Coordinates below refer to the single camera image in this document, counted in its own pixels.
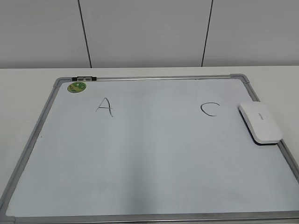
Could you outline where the white plastic board eraser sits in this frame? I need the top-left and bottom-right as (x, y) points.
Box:
(239, 101), (283, 145)

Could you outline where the white board with grey frame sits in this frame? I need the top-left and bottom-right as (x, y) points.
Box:
(0, 74), (299, 224)

